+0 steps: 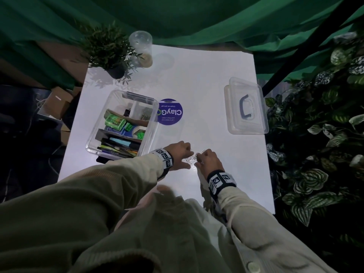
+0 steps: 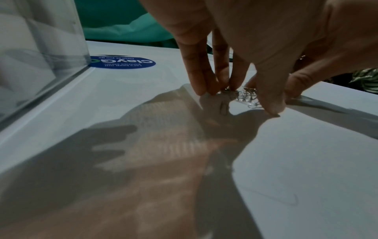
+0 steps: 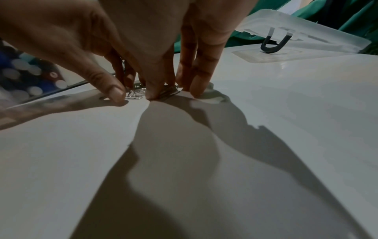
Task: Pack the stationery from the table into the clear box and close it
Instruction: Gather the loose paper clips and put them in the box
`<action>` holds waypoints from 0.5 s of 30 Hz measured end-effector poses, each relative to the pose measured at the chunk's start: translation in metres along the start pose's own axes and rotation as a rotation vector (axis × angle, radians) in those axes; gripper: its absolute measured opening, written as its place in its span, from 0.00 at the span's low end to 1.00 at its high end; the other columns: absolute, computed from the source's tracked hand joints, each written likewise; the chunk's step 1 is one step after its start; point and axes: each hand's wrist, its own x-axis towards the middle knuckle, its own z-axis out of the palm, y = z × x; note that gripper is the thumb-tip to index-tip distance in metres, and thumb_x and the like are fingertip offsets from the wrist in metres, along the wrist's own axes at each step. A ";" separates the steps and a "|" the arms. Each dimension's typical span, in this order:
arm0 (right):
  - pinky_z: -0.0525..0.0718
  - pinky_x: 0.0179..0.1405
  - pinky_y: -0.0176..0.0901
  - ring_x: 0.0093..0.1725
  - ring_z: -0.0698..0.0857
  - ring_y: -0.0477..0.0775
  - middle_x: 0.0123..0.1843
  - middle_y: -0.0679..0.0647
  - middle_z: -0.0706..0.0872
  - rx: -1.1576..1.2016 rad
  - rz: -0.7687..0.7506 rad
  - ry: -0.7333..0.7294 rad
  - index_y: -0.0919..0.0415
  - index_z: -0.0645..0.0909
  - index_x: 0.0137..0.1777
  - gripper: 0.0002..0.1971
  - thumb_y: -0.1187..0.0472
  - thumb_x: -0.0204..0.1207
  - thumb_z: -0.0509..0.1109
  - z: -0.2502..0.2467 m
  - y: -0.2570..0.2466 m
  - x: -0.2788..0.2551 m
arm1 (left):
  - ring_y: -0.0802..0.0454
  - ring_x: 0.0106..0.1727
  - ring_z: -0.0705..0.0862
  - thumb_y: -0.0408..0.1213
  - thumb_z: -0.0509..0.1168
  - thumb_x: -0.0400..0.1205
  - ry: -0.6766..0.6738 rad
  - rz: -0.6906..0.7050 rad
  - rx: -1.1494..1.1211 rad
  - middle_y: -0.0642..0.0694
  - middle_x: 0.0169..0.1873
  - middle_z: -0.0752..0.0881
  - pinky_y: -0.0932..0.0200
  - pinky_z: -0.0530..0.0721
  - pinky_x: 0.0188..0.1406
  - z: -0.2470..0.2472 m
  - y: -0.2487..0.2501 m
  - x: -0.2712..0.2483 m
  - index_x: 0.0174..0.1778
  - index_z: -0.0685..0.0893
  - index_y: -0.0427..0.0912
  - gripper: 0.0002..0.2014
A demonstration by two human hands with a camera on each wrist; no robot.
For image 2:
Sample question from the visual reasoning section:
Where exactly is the clear plastic storage box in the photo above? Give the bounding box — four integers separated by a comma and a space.
0, 0, 93, 126

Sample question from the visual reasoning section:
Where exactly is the green fabric curtain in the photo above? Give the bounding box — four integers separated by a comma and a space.
73, 0, 214, 55

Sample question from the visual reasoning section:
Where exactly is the blue round card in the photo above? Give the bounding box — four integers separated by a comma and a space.
88, 54, 157, 70

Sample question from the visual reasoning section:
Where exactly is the white table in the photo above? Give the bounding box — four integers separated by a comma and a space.
0, 40, 378, 239

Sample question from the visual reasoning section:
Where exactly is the person's left hand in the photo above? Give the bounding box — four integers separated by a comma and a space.
139, 0, 329, 115

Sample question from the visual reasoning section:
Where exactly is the pile of silver paper clips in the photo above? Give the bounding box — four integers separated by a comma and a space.
217, 85, 263, 117

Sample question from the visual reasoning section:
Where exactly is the person's right hand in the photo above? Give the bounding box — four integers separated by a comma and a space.
244, 0, 378, 99

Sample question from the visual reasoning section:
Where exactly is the leafy green foliage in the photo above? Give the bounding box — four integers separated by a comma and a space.
323, 67, 378, 96

